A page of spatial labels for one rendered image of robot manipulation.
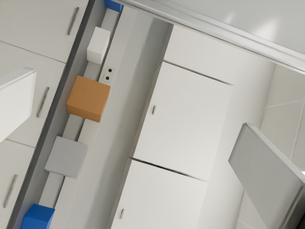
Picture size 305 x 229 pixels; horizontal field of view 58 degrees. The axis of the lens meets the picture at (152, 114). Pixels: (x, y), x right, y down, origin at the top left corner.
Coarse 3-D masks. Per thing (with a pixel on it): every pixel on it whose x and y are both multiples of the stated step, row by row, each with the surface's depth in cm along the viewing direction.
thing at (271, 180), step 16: (256, 128) 17; (240, 144) 17; (256, 144) 15; (272, 144) 15; (240, 160) 17; (256, 160) 15; (272, 160) 13; (288, 160) 13; (240, 176) 16; (256, 176) 14; (272, 176) 13; (288, 176) 12; (304, 176) 12; (256, 192) 14; (272, 192) 13; (288, 192) 12; (304, 192) 11; (256, 208) 14; (272, 208) 12; (288, 208) 11; (304, 208) 11; (272, 224) 12; (288, 224) 12
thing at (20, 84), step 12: (24, 72) 15; (36, 72) 16; (0, 84) 12; (12, 84) 13; (24, 84) 14; (0, 96) 12; (12, 96) 13; (24, 96) 15; (0, 108) 12; (12, 108) 14; (24, 108) 15; (0, 120) 13; (12, 120) 14; (24, 120) 16; (0, 132) 13
